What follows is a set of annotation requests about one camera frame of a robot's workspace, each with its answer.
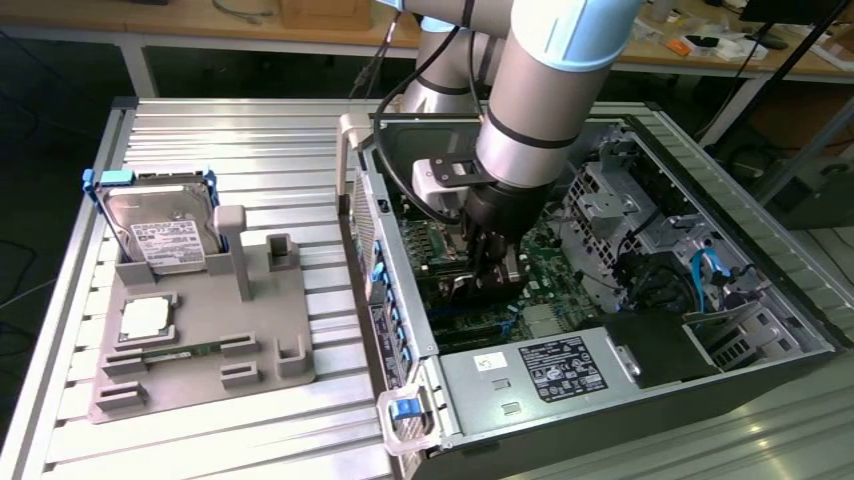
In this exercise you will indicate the metal drive cage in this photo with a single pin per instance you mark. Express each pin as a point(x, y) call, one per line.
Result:
point(603, 207)

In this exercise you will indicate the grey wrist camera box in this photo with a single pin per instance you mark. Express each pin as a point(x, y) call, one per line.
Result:
point(430, 192)

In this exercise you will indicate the grey printed parts rack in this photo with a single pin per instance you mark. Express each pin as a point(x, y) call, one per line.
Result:
point(200, 320)

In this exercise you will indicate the black computer monitor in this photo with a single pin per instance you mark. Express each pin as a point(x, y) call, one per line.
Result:
point(787, 10)

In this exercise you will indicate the grey power supply unit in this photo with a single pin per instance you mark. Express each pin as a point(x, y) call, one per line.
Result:
point(567, 370)

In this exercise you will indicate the silver hard disk drive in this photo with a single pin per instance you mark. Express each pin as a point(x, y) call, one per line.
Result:
point(160, 220)

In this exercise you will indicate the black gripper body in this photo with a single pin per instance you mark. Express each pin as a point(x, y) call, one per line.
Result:
point(507, 210)

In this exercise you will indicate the green RAM stick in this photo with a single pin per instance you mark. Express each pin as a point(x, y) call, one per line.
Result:
point(180, 352)

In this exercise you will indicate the black plastic shroud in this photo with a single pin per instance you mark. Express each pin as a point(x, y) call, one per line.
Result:
point(661, 350)

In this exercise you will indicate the blue expansion slot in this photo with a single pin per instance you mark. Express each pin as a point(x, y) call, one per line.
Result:
point(443, 314)

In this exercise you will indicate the black slanted pole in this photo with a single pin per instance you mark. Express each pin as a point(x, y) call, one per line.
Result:
point(803, 42)

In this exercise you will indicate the blue disk caddy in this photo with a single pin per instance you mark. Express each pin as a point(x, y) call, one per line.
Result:
point(120, 177)

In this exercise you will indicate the long wooden desk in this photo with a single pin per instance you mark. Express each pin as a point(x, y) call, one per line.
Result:
point(167, 20)

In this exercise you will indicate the orange plastic part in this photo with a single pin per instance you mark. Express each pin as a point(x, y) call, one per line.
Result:
point(679, 46)

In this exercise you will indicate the black Nvidia Quadro graphics card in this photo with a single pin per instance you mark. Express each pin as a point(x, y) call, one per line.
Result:
point(440, 290)

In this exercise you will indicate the white and black holder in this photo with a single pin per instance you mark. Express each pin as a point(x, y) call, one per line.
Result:
point(734, 50)

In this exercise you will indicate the CPU socket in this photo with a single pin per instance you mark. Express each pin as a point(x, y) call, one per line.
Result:
point(448, 240)

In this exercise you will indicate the wooden desk with clutter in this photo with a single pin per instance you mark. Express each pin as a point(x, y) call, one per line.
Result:
point(674, 57)

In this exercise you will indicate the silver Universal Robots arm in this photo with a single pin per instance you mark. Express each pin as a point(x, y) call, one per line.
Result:
point(534, 75)

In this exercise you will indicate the green motherboard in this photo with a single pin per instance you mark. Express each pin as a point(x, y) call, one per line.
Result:
point(554, 295)

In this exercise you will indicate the silver CPU chip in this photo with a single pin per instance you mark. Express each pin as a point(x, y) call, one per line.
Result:
point(146, 317)

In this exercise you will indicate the black open PC case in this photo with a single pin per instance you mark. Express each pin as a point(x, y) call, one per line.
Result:
point(734, 400)

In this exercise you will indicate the black tower on floor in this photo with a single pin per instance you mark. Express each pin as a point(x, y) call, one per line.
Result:
point(821, 200)

